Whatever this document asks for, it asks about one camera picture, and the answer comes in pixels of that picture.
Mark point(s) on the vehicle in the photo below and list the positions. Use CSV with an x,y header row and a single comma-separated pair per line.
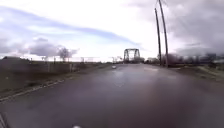
x,y
114,67

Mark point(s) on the robot's own part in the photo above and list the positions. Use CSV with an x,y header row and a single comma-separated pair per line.
x,y
76,126

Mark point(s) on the pale kerb strip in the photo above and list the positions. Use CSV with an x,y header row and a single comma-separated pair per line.
x,y
33,88

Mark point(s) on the grass strip with dirt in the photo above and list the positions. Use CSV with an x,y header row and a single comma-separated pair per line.
x,y
210,73

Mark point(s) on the thin leaning utility pole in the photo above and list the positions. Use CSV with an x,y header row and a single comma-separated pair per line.
x,y
158,36

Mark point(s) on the thick leaning utility pole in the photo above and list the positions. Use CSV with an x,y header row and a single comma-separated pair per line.
x,y
165,36

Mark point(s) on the grass verge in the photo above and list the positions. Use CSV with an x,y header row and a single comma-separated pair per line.
x,y
20,80

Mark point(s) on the bare tree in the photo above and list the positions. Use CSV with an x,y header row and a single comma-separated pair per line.
x,y
63,53

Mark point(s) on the row of trees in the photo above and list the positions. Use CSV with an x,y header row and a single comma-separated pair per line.
x,y
173,59

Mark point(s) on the steel truss bridge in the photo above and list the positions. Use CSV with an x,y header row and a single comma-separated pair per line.
x,y
131,49

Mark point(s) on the asphalt road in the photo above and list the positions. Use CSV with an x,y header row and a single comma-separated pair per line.
x,y
133,100

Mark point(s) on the fence with posts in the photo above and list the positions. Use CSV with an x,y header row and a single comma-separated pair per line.
x,y
70,67

